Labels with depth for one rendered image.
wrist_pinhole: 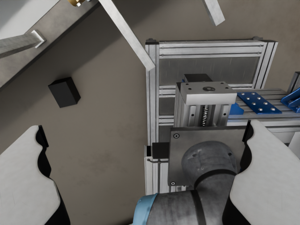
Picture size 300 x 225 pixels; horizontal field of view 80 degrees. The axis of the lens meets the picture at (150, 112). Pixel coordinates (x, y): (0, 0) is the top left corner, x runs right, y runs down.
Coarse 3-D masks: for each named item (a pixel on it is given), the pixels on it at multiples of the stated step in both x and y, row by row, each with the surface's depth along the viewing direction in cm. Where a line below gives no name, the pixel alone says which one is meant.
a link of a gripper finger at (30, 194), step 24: (24, 144) 9; (0, 168) 8; (24, 168) 8; (48, 168) 9; (0, 192) 7; (24, 192) 7; (48, 192) 7; (0, 216) 6; (24, 216) 6; (48, 216) 6
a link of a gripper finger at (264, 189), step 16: (256, 128) 10; (256, 144) 9; (272, 144) 9; (256, 160) 8; (272, 160) 8; (288, 160) 8; (240, 176) 7; (256, 176) 7; (272, 176) 7; (288, 176) 7; (240, 192) 7; (256, 192) 7; (272, 192) 7; (288, 192) 7; (240, 208) 6; (256, 208) 6; (272, 208) 6; (288, 208) 6; (224, 224) 7; (240, 224) 6; (256, 224) 6; (272, 224) 6; (288, 224) 6
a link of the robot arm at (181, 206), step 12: (168, 192) 42; (180, 192) 40; (144, 204) 38; (156, 204) 38; (168, 204) 37; (180, 204) 37; (192, 204) 37; (144, 216) 36; (156, 216) 36; (168, 216) 36; (180, 216) 35; (192, 216) 35
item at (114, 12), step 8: (104, 0) 51; (112, 0) 53; (104, 8) 52; (112, 8) 52; (112, 16) 53; (120, 16) 53; (120, 24) 54; (128, 24) 56; (128, 32) 55; (128, 40) 57; (136, 40) 57; (136, 48) 58; (144, 48) 60; (144, 56) 59; (144, 64) 60; (152, 64) 61
